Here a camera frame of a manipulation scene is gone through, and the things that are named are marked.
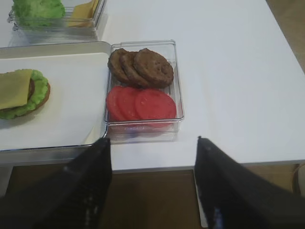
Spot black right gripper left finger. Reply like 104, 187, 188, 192
0, 138, 112, 229

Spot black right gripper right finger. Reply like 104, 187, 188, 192
194, 137, 305, 229

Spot yellow cheese slice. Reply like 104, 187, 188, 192
0, 69, 32, 109

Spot green lettuce on burger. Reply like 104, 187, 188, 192
0, 69, 51, 120

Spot clear lettuce cheese container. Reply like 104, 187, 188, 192
8, 0, 107, 44

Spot cheese slice stack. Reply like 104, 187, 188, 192
68, 0, 99, 28

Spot green lettuce leaves in container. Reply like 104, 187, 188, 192
12, 0, 65, 27

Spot white metal tray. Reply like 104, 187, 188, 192
0, 41, 112, 165

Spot white paper sheet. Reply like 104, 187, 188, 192
0, 53, 108, 149

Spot bottom bun of burger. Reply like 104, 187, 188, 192
15, 80, 51, 117

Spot left tomato slice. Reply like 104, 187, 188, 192
106, 86, 126, 121

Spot tomato slice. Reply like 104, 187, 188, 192
117, 87, 141, 121
106, 86, 126, 121
134, 89, 176, 120

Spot middle tomato slice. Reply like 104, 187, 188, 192
117, 87, 141, 121

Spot clear patty tomato container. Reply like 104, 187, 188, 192
103, 40, 184, 144

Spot brown patty on burger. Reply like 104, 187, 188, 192
28, 79, 35, 100

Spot right tomato slice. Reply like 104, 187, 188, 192
134, 89, 176, 120

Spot left brown patty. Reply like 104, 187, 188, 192
108, 48, 129, 84

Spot middle brown patty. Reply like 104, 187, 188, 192
119, 52, 150, 88

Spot right brown patty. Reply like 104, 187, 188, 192
133, 48, 174, 88

